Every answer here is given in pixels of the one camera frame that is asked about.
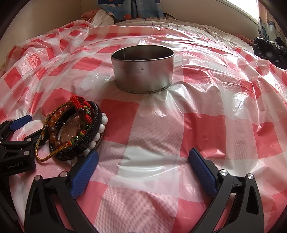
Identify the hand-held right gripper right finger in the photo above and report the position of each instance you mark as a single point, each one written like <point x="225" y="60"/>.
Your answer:
<point x="201" y="170"/>

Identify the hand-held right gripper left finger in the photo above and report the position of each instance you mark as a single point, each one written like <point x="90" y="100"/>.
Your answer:
<point x="85" y="172"/>

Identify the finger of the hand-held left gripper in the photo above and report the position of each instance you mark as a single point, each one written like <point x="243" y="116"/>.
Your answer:
<point x="20" y="122"/>
<point x="27" y="145"/>

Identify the silver bangle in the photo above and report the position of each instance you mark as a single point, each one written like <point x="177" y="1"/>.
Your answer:
<point x="67" y="121"/>

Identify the round metal tin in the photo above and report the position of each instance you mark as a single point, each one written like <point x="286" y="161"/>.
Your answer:
<point x="143" y="74"/>

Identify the red white checkered plastic sheet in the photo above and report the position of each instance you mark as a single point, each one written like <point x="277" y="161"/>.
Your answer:
<point x="157" y="134"/>

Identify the pink cloth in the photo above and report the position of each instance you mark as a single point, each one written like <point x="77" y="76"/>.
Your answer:
<point x="88" y="13"/>

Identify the white striped bedding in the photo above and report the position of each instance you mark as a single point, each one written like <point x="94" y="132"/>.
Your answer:
<point x="103" y="20"/>

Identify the black plastic bag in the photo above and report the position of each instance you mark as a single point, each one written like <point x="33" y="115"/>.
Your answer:
<point x="269" y="49"/>

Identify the pale printed curtain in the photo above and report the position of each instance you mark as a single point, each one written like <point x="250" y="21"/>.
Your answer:
<point x="265" y="18"/>

